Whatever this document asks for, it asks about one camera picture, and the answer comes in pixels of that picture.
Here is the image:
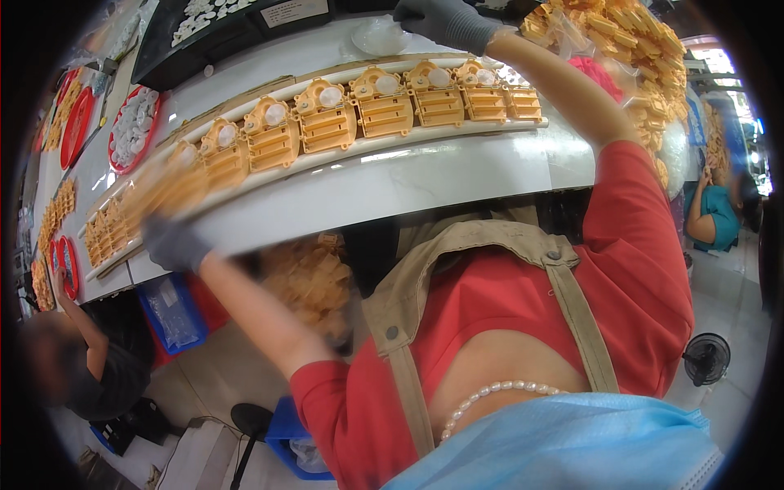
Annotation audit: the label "person's body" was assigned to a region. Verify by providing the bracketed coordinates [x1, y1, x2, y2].
[289, 141, 725, 490]

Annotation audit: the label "pair of red plates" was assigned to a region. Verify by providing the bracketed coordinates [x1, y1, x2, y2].
[49, 235, 81, 301]

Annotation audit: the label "cluster of orange housings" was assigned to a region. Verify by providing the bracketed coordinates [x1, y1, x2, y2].
[37, 178, 77, 253]

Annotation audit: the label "black box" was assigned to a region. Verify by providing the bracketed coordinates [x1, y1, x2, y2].
[89, 398, 173, 458]

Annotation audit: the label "clear plastic bags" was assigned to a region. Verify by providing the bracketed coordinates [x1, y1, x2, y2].
[80, 0, 160, 68]

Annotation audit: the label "empty red plate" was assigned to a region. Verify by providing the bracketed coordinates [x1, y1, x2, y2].
[59, 86, 97, 172]

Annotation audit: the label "distant stack of orange parts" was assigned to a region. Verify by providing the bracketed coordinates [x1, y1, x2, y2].
[701, 101, 733, 180]

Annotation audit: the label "small red plate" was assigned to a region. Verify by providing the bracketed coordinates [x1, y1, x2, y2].
[55, 69, 81, 109]

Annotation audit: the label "white plastic dish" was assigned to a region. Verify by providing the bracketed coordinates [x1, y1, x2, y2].
[352, 17, 412, 57]

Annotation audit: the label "person's left hand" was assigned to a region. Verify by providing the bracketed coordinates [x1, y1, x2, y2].
[141, 212, 215, 274]

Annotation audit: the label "red crate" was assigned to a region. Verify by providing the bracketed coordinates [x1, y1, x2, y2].
[184, 272, 231, 335]

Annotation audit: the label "pile of orange parts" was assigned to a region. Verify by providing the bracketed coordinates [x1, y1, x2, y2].
[43, 76, 84, 152]

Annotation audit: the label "bagged heap of orange housings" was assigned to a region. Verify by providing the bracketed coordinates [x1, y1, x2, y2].
[521, 0, 691, 192]

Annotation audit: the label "blue bin with clear bags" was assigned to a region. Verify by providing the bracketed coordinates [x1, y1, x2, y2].
[135, 272, 209, 356]

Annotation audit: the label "blue plastic bin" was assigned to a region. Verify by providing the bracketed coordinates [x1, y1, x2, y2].
[265, 395, 335, 482]

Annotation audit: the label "red basket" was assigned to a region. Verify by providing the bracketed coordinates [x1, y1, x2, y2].
[568, 56, 626, 105]

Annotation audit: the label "person's right hand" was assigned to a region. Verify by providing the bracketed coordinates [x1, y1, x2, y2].
[392, 0, 507, 58]

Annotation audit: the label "row of orange plastic housings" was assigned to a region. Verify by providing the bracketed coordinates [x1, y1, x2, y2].
[82, 58, 545, 268]

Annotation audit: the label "small heap of orange parts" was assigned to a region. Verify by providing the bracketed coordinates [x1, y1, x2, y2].
[31, 257, 56, 311]

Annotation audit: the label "long white assembly rail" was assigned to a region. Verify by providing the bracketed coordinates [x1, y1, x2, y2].
[76, 52, 550, 284]

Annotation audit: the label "blurred heap of orange housings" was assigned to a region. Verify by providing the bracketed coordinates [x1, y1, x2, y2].
[260, 233, 354, 344]

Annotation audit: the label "red plate of white discs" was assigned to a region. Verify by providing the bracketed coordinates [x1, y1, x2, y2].
[108, 86, 164, 176]

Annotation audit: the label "black tray of white discs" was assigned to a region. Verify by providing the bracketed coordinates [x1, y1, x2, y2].
[131, 0, 336, 93]

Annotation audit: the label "black stool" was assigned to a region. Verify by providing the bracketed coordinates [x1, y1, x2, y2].
[229, 402, 275, 490]

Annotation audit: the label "black fan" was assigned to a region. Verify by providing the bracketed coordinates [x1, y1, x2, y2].
[682, 332, 732, 388]

